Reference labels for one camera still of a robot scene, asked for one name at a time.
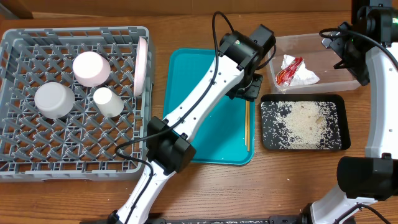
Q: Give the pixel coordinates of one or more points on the black plastic tray bin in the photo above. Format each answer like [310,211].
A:
[336,99]

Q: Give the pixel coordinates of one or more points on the large white plate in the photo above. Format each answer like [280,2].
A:
[140,68]

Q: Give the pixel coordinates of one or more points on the white tissue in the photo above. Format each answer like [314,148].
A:
[302,76]

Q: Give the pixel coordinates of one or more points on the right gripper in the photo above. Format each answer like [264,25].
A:
[360,71]

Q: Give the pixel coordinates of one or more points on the small pink bowl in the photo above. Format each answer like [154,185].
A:
[91,69]

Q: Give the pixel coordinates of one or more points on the left wooden chopstick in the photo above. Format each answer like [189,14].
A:
[246,122]

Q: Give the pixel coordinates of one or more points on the right wooden chopstick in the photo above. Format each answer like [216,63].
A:
[248,146]

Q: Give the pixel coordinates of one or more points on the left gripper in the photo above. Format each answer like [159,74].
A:
[252,93]

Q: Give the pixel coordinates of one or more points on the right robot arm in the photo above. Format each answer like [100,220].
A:
[367,47]

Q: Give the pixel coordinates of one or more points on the white paper cup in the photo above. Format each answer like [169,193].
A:
[109,103]

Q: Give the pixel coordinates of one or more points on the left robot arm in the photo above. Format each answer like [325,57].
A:
[168,140]

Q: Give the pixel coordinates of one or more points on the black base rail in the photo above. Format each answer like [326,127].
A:
[278,219]

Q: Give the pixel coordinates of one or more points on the clear plastic bin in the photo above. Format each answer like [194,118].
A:
[317,58]

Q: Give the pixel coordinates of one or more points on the red snack wrapper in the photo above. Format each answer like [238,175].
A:
[285,76]

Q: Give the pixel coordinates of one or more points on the teal serving tray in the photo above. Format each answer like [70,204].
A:
[221,137]

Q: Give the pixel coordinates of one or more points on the grey metal saucer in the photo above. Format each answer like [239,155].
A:
[54,100]

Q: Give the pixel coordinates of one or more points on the rice leftovers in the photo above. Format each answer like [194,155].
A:
[298,125]

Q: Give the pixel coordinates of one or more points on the grey plastic dish rack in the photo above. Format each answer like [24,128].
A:
[85,144]

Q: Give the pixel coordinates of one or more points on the wooden chopstick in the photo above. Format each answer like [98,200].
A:
[248,146]
[246,122]

